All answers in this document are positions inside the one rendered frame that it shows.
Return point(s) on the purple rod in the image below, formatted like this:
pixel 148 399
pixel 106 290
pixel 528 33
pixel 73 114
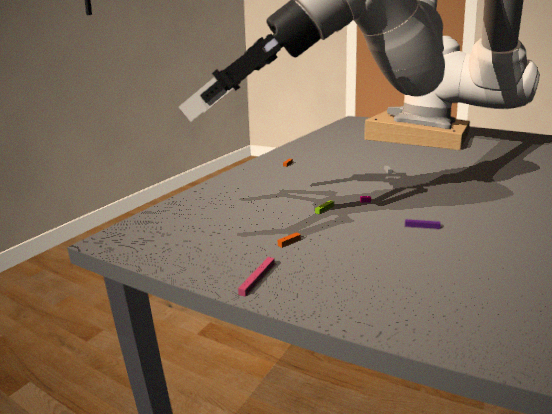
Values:
pixel 422 224

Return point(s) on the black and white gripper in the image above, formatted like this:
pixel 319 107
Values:
pixel 294 31

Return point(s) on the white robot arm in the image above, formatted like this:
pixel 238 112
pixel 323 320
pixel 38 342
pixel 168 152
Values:
pixel 405 38

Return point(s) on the pink rod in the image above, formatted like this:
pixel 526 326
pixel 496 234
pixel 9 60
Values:
pixel 256 276

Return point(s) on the lime green rod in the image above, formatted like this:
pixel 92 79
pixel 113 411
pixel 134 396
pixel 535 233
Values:
pixel 322 208

